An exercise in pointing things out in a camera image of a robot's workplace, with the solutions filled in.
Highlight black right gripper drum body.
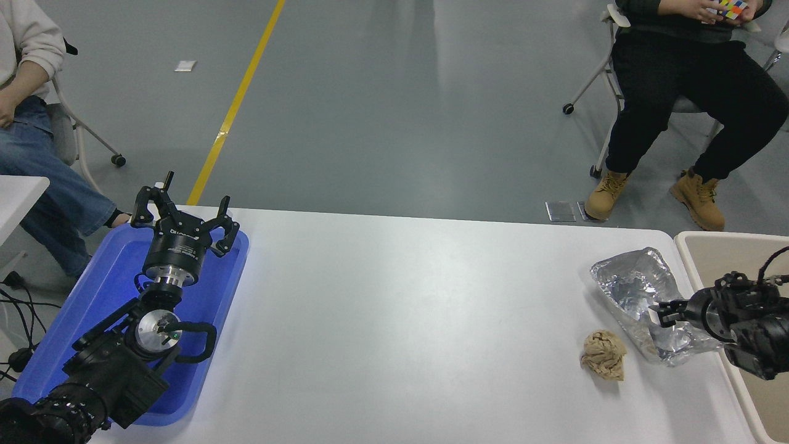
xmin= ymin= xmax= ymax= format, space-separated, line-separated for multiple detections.
xmin=688 ymin=287 xmax=734 ymax=343

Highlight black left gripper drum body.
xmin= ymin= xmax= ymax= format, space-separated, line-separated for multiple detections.
xmin=144 ymin=215 xmax=214 ymax=273

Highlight silver foil plate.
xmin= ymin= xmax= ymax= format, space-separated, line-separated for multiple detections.
xmin=590 ymin=247 xmax=729 ymax=368

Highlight colourful puzzle cube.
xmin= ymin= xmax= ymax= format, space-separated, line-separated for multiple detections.
xmin=708 ymin=0 xmax=748 ymax=19

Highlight person's right hand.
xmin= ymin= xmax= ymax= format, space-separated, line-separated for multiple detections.
xmin=675 ymin=0 xmax=719 ymax=25

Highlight large pale bin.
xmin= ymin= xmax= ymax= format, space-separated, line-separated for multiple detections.
xmin=674 ymin=231 xmax=789 ymax=444

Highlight blue plastic tray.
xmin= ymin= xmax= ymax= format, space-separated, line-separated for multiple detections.
xmin=11 ymin=222 xmax=250 ymax=427

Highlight crumpled tan paper ball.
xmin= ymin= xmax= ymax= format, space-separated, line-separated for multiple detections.
xmin=579 ymin=330 xmax=628 ymax=382

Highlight person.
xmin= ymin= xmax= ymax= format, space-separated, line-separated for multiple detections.
xmin=584 ymin=0 xmax=789 ymax=232
xmin=0 ymin=0 xmax=133 ymax=278

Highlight small white side table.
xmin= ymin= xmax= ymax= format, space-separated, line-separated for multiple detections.
xmin=0 ymin=176 xmax=50 ymax=272

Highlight white frame wheeled chair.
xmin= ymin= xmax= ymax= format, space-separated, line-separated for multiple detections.
xmin=46 ymin=37 xmax=127 ymax=193
xmin=562 ymin=2 xmax=789 ymax=179

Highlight black floor cables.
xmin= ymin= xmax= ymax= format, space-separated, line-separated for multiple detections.
xmin=0 ymin=284 xmax=62 ymax=383

